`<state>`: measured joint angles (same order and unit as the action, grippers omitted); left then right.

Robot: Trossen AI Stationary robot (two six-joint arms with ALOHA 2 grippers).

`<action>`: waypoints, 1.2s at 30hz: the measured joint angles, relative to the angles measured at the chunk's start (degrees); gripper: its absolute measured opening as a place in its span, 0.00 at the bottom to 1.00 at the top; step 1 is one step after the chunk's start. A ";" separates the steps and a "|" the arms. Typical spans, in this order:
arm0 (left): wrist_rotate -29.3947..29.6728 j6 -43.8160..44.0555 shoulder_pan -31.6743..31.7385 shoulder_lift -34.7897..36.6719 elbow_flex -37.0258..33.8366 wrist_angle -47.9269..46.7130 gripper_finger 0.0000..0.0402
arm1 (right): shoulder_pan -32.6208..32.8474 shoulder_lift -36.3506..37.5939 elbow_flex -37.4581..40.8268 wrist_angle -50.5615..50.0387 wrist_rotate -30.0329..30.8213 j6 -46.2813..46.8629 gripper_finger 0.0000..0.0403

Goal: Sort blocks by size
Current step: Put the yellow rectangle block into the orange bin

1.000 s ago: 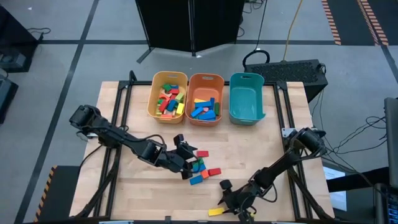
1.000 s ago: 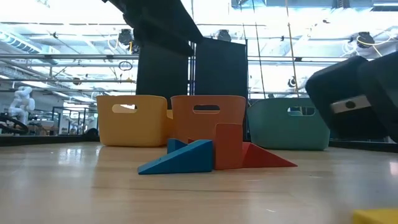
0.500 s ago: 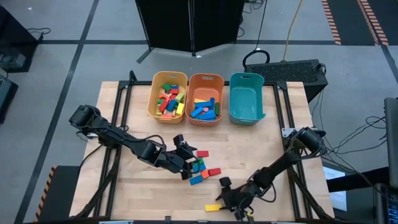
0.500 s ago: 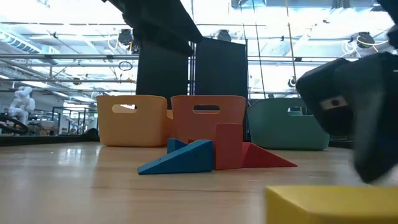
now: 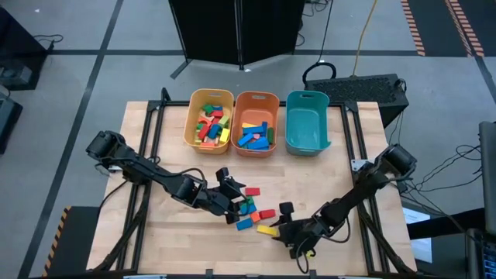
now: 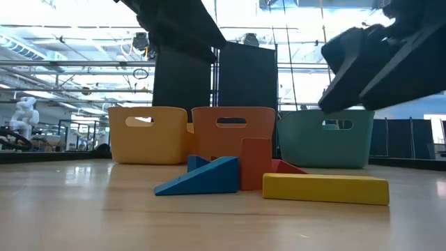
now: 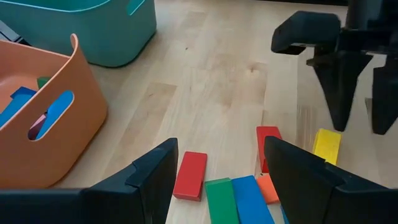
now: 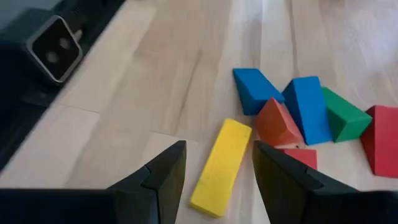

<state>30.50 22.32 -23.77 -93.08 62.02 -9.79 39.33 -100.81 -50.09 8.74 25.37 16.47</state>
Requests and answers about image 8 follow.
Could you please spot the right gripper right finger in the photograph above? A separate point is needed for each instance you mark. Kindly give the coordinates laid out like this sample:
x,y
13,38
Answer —
x,y
311,202

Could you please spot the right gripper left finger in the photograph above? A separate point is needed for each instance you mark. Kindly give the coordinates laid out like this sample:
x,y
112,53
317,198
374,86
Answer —
x,y
93,208

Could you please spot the red wedge block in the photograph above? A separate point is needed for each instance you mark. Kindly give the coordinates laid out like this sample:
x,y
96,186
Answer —
x,y
303,157

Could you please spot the orange wedge block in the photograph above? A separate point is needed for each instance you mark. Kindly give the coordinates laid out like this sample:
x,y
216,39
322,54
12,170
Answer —
x,y
276,124

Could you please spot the green rectangular block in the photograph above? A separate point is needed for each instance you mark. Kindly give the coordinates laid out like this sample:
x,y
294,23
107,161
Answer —
x,y
345,118

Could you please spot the blue rectangular block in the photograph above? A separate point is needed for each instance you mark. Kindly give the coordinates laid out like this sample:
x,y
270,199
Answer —
x,y
308,109

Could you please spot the small red block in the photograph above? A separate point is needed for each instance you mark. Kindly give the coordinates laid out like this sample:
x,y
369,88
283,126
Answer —
x,y
382,140

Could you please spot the yellow block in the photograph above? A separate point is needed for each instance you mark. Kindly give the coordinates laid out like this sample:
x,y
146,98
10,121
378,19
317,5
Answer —
x,y
220,168

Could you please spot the blue wedge block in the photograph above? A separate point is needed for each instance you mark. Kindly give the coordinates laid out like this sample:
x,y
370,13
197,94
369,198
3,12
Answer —
x,y
255,90

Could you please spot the black table frame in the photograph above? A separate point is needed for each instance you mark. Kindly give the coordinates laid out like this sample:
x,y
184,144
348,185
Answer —
x,y
15,118

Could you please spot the grey table-level camera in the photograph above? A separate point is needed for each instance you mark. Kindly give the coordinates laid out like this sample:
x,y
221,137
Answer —
x,y
56,49

